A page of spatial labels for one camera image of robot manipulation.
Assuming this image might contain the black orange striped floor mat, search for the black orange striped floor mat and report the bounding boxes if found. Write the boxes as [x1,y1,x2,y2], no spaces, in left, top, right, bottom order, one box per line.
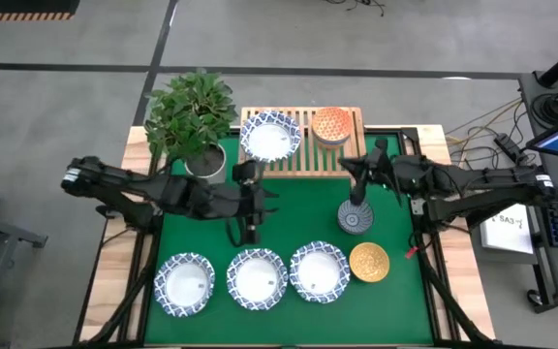
[0,0,81,22]

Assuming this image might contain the coiled black cable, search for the coiled black cable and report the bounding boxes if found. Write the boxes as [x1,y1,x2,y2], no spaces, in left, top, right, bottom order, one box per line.
[530,91,558,128]

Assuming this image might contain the left gripper black side block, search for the left gripper black side block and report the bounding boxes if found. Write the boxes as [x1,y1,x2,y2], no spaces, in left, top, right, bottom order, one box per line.
[243,215,262,247]

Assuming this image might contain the left gripper black cable loop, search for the left gripper black cable loop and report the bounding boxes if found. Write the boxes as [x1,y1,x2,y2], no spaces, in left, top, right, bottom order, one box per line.
[225,215,247,247]

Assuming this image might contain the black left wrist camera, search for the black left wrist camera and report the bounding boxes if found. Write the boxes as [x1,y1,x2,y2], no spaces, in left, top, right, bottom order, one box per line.
[232,160,262,186]

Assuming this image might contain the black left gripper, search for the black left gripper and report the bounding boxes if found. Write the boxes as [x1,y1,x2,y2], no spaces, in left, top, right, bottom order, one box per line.
[232,185,281,220]

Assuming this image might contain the yellow patterned small bowl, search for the yellow patterned small bowl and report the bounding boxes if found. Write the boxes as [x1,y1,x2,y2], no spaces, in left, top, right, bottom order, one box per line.
[348,241,391,284]

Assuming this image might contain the yellow and black floor cables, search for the yellow and black floor cables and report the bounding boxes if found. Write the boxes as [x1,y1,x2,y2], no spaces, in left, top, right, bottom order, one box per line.
[446,99,525,169]

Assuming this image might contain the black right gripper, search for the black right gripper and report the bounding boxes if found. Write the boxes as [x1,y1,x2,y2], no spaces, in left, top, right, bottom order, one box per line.
[339,152,401,188]

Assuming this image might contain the white paper sheet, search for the white paper sheet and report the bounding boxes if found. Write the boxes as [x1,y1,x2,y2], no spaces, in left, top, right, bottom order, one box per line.
[480,203,535,256]

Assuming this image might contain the black aluminium table frame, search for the black aluminium table frame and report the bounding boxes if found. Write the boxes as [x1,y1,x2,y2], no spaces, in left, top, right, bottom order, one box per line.
[73,126,498,349]

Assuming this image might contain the slatted wooden shelf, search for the slatted wooden shelf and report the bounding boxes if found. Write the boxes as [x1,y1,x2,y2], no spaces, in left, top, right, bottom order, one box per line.
[237,106,371,195]

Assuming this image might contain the blue striped small bowl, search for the blue striped small bowl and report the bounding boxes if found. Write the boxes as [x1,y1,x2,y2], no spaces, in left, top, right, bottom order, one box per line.
[336,198,375,237]

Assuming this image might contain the black power strip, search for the black power strip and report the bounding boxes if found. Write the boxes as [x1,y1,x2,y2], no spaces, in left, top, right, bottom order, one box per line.
[493,133,527,165]

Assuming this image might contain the blue white patterned bowl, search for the blue white patterned bowl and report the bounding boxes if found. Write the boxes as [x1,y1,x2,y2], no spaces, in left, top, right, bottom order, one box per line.
[153,251,217,319]
[239,110,303,163]
[288,240,352,305]
[226,247,290,312]

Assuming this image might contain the orange patterned small bowl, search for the orange patterned small bowl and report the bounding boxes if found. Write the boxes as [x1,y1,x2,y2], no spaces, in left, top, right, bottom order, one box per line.
[311,106,354,143]

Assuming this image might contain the green potted plant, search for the green potted plant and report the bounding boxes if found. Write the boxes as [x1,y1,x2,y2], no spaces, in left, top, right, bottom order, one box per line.
[142,70,239,184]

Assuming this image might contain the green table mat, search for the green table mat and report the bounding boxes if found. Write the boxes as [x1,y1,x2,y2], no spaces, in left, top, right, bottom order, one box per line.
[142,134,434,346]

